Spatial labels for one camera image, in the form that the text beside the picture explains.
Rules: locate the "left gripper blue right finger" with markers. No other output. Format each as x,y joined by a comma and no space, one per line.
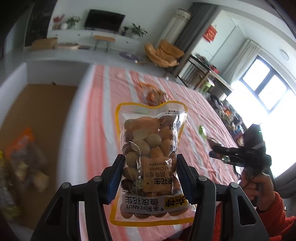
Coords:
239,219

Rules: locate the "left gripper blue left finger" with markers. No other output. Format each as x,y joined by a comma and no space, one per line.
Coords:
60,220

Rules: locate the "green snack pack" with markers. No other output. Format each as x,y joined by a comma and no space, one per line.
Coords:
202,132

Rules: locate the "peanut snack bag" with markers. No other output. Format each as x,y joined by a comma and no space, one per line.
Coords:
150,193

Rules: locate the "orange clear snack bag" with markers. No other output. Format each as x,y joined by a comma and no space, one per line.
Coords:
151,95

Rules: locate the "person right hand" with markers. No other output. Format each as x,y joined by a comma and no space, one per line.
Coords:
258,187

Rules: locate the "brown nut snack bag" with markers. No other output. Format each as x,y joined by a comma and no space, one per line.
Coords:
27,162

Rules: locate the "striped orange tablecloth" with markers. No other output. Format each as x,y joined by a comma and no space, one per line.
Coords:
111,86

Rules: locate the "white window curtain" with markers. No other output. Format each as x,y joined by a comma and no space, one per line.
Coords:
241,61

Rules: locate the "wooden side table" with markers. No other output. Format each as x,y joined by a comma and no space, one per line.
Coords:
198,74

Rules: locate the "white cardboard box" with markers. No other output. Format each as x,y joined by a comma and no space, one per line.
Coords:
50,98

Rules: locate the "orange lounge chair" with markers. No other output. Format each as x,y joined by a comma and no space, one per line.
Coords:
165,56

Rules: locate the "white standing air conditioner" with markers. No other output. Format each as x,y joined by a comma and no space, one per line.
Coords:
175,27

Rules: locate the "green potted plant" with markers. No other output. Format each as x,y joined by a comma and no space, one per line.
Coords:
138,31

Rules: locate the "cardboard box on floor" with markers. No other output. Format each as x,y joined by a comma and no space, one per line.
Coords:
44,44

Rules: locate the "white tv cabinet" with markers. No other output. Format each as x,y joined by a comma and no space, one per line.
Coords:
86,37

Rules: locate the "small wooden bench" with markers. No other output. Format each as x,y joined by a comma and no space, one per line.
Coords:
106,39

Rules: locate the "black television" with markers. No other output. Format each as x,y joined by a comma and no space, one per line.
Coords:
103,20

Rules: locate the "green leafy plant white vase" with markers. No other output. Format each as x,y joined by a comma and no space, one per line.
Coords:
72,21

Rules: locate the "red flower vase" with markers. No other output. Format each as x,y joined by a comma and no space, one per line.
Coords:
57,21

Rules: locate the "red wall hanging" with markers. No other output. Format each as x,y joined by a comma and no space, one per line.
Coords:
210,34

